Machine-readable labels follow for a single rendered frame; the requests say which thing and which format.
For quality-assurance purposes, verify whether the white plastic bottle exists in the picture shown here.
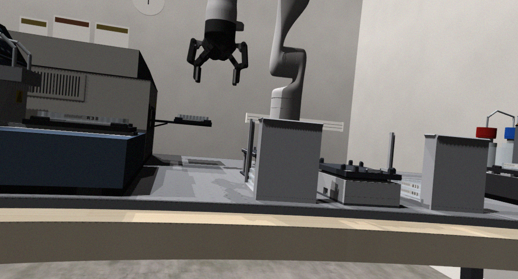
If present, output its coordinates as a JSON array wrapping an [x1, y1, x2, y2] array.
[[495, 147, 513, 166]]

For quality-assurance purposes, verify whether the red bottle cap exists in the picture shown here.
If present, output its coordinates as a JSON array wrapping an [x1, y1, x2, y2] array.
[[476, 127, 497, 137]]

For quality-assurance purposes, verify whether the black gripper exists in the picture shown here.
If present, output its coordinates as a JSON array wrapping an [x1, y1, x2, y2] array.
[[187, 19, 248, 86]]

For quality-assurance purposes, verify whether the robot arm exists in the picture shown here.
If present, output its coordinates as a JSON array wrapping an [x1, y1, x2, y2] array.
[[206, 0, 310, 121]]

